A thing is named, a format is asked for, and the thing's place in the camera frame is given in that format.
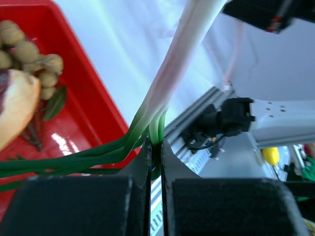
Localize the red plastic tray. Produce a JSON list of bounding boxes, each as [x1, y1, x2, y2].
[[0, 0, 141, 219]]

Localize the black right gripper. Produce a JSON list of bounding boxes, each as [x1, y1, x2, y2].
[[223, 0, 315, 33]]

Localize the clear zip top bag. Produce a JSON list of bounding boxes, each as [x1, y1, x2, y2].
[[175, 14, 258, 99]]

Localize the yellow object in background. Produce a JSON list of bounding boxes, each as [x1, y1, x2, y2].
[[261, 147, 280, 166]]

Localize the green onion stalk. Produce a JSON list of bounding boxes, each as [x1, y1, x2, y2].
[[0, 0, 226, 178]]

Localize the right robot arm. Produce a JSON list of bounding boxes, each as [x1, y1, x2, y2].
[[214, 0, 315, 147]]

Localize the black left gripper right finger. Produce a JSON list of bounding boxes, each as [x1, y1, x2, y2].
[[160, 139, 310, 236]]

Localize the longan bunch with leaves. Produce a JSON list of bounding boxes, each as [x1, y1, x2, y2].
[[0, 20, 67, 151]]

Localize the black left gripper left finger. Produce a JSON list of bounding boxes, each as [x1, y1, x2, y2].
[[0, 142, 152, 236]]

